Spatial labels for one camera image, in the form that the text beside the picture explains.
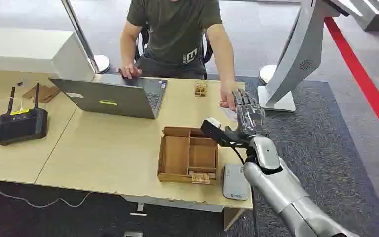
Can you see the person's right hand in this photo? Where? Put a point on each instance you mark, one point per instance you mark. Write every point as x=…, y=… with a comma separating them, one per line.
x=130, y=70

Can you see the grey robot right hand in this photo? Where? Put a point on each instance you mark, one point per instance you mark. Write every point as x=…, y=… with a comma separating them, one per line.
x=251, y=114

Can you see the person's left hand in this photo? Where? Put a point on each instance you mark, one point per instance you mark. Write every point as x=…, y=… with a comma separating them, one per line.
x=228, y=95

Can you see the grey laptop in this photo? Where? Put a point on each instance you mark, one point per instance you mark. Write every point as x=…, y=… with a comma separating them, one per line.
x=117, y=95

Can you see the small wooden card stand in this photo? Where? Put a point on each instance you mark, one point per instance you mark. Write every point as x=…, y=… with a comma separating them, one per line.
x=201, y=89
x=201, y=178

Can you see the silver round stand base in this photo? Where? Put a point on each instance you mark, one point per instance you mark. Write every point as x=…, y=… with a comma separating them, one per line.
x=265, y=73

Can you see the silver pole with round base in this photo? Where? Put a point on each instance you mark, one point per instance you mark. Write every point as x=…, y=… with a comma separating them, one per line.
x=88, y=45

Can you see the black office chair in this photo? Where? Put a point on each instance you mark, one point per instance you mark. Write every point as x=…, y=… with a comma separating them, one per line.
x=207, y=49

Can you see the person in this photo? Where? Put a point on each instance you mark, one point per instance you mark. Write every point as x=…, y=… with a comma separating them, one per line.
x=175, y=32

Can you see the flat grey device box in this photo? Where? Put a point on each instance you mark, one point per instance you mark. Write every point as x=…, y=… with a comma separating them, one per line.
x=235, y=183

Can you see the wooden card box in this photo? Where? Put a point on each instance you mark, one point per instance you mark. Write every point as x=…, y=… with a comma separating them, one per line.
x=188, y=155

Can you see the white kiosk stand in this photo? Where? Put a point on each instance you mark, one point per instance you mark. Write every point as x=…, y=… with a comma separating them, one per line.
x=297, y=55

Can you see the brown cardboard piece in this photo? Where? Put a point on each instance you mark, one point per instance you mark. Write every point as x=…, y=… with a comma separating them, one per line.
x=42, y=93

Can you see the white counter block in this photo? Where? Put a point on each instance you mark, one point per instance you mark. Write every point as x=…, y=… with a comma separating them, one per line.
x=29, y=52

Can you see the wooden desk leg panel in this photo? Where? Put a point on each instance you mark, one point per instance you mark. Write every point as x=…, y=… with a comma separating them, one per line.
x=231, y=218

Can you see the black router with antennas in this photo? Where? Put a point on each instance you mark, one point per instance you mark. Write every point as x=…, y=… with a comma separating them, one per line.
x=21, y=124

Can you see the white stepped platform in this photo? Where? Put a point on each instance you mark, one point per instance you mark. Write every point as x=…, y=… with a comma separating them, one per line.
x=372, y=13

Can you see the small grey floor object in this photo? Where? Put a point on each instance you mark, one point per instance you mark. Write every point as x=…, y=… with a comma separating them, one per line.
x=133, y=234

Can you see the right wrist camera on black bracket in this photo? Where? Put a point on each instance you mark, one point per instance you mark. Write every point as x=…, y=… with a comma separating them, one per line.
x=216, y=129

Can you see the white desk bracket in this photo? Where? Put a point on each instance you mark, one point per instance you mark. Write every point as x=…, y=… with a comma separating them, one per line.
x=139, y=210

